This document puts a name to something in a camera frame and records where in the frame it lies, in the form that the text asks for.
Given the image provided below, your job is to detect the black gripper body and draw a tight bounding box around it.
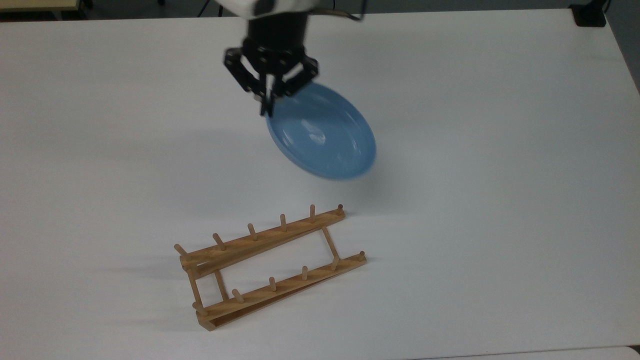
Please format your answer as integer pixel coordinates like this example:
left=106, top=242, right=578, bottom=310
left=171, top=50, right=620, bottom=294
left=243, top=13, right=309, bottom=77

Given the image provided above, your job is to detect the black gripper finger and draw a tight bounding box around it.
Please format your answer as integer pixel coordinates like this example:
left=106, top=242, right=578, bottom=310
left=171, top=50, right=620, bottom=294
left=267, top=55, right=320, bottom=116
left=223, top=47, right=269, bottom=117

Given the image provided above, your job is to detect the blue plate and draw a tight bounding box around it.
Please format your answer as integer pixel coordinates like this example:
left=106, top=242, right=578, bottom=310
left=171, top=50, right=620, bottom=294
left=265, top=81, right=378, bottom=181

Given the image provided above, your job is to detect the wooden plate rack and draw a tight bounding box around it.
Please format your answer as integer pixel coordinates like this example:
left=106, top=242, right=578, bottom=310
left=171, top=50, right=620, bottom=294
left=173, top=202, right=369, bottom=333

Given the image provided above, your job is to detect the light wooden desk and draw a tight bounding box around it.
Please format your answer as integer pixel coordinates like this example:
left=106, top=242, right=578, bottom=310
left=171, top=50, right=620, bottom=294
left=0, top=0, right=82, bottom=14

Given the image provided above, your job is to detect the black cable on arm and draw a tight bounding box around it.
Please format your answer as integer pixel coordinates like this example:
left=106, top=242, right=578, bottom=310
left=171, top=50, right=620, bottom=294
left=320, top=0, right=369, bottom=23

